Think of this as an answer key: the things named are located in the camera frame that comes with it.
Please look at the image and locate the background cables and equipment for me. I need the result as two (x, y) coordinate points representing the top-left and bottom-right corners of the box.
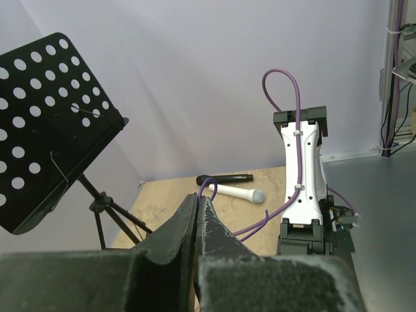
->
(378, 0), (416, 159)

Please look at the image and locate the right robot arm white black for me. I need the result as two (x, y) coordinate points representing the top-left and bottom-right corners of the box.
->
(273, 106), (357, 261)

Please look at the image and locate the black microphone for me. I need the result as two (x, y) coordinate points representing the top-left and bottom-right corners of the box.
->
(196, 174), (254, 186)

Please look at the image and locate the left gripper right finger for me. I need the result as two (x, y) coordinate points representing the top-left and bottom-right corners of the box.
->
(196, 197), (362, 311)

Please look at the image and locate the black music stand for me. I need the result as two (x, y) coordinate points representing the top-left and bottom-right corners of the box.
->
(1, 32), (151, 244)

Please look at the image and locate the white microphone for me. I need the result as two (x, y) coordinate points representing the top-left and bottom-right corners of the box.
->
(209, 184), (266, 203)

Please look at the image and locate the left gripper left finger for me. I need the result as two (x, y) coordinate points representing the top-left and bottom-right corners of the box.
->
(1, 194), (198, 311)

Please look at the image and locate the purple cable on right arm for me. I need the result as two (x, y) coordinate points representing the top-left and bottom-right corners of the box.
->
(232, 68), (361, 242)

